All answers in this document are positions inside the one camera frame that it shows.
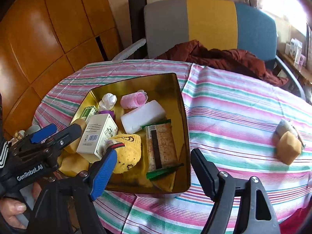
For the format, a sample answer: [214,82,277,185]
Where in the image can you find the wooden wardrobe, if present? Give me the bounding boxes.
[1,0,122,138]

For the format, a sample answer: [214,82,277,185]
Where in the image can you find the yellow sponge block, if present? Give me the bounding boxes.
[59,154,89,177]
[276,131,302,165]

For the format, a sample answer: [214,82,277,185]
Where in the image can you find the gold metal tin box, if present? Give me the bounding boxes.
[74,73,190,196]

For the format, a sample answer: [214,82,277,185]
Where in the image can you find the white boxes on desk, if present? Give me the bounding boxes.
[285,38,306,66]

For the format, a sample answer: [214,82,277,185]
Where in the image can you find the white cream carton box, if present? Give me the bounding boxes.
[76,113,118,163]

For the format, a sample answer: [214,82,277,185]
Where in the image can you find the person's left hand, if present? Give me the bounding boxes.
[0,182,42,230]

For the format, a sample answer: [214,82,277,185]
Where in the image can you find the white foam block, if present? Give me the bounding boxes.
[121,100,166,134]

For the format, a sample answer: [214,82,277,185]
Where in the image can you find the grey yellow blue chair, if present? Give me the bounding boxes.
[114,0,305,99]

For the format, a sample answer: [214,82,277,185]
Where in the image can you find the wooden side desk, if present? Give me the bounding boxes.
[277,50,312,87]

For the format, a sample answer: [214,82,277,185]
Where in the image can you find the purple small item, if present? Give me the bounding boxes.
[98,110,115,119]

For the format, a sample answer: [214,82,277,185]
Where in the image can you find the grey rolled cloth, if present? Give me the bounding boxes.
[276,118,306,149]

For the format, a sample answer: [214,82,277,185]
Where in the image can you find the green snack bar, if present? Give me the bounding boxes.
[143,119,183,181]

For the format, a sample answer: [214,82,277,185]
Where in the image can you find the green-topped beige carton box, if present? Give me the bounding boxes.
[80,106,97,124]

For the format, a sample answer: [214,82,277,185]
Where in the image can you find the striped pink green tablecloth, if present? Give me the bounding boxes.
[33,60,311,233]

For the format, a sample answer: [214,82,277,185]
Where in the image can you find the dark red jacket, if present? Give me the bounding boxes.
[156,40,288,87]

